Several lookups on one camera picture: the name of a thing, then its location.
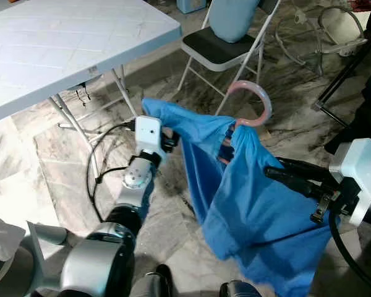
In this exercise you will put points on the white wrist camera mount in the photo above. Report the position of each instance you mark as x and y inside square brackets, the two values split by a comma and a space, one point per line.
[147, 133]
[358, 164]

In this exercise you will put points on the white plastic folding table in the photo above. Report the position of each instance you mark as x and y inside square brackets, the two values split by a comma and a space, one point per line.
[62, 49]

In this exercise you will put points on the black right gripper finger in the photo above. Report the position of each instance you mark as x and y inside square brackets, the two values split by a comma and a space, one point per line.
[297, 181]
[309, 170]

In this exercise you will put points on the light blue cushion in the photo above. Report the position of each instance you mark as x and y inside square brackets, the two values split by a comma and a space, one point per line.
[232, 21]

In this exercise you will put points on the robot left leg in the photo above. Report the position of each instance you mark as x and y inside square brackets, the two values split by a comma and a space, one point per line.
[151, 284]

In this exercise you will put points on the pink clothes hanger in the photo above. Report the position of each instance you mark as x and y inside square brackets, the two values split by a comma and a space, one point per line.
[267, 102]

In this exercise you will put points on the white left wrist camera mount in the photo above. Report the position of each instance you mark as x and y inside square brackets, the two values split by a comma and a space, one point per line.
[147, 133]

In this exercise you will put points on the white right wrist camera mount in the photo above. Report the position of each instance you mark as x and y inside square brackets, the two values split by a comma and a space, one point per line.
[358, 164]

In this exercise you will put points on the white metal folding chair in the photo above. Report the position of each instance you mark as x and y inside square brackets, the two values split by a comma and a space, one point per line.
[213, 46]

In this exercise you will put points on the robot leg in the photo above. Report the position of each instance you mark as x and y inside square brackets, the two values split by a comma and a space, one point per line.
[241, 289]
[151, 284]

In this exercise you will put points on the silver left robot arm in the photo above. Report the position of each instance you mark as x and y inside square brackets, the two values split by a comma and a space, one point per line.
[105, 266]

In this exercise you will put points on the blue shirt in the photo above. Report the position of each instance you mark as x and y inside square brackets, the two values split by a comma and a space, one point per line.
[253, 210]

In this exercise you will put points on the robot right leg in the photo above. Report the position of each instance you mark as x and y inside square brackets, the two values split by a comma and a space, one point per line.
[241, 289]

